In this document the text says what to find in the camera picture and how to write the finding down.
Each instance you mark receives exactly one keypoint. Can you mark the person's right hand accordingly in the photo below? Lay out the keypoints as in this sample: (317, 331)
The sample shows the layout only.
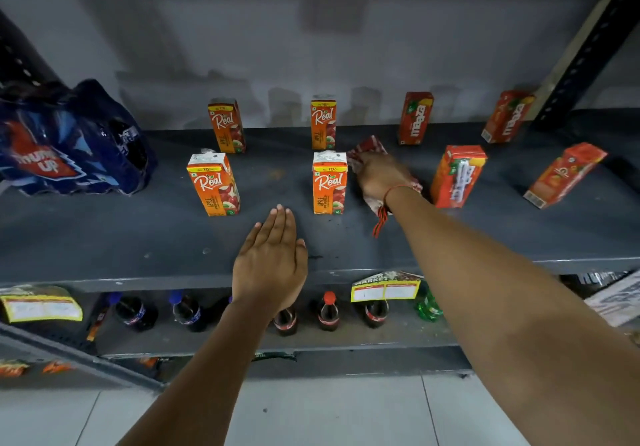
(382, 176)

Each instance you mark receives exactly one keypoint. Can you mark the person's left hand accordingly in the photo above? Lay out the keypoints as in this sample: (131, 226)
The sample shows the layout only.
(270, 268)

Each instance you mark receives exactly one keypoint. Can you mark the person's left middle finger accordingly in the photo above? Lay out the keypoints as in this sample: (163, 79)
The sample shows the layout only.
(280, 226)

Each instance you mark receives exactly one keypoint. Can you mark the person's left thumb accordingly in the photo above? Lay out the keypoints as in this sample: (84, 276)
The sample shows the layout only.
(302, 250)

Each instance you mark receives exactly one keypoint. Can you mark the person's left little finger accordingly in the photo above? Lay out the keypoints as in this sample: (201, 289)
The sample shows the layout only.
(249, 243)

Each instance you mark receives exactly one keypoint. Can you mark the person's right fingers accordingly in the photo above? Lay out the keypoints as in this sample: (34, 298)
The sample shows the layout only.
(361, 166)

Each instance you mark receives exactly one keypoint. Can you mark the red white checked cloth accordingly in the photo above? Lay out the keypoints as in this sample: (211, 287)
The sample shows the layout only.
(370, 145)

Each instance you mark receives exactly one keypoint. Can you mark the person's right forearm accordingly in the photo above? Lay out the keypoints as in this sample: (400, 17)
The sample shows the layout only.
(510, 320)

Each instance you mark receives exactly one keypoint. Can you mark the person's left forearm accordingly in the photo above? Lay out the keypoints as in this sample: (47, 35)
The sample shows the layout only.
(210, 380)

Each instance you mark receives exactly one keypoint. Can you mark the orange apple juice carton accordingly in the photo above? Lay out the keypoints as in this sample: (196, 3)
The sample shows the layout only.
(323, 126)
(226, 128)
(329, 186)
(214, 186)

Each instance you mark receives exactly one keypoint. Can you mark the red thread wristband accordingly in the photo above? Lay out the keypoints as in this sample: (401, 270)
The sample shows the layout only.
(382, 218)

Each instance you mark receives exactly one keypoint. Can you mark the red cap cola bottle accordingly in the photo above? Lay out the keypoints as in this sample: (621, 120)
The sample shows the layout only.
(328, 313)

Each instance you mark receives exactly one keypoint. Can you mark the red mango drink carton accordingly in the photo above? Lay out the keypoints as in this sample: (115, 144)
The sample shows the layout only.
(457, 177)
(507, 117)
(565, 175)
(416, 118)

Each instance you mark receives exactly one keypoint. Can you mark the red label cola bottle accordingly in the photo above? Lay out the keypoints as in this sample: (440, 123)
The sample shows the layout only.
(376, 313)
(286, 321)

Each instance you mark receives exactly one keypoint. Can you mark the blue cap cola bottle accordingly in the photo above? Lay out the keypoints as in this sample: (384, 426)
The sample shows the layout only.
(134, 311)
(187, 311)

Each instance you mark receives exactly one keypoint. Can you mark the yellow shelf price label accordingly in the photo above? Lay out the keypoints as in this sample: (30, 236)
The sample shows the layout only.
(385, 288)
(40, 307)

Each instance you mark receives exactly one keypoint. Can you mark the grey metal shelf board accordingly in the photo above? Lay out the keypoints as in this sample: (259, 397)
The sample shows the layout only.
(150, 241)
(350, 340)

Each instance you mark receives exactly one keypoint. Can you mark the green soda bottle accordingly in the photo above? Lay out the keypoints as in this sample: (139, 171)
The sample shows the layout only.
(429, 306)

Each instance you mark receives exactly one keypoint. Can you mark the blue wrapped bottle pack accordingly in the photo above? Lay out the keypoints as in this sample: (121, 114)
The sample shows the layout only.
(70, 141)

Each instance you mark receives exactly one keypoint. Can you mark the orange snack packet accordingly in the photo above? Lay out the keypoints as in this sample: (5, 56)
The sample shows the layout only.
(57, 366)
(12, 369)

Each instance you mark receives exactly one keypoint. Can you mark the black perforated rack upright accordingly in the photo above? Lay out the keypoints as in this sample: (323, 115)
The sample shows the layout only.
(20, 61)
(585, 56)

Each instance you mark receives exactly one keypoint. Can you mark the white printed package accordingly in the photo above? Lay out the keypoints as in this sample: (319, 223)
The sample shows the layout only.
(617, 301)

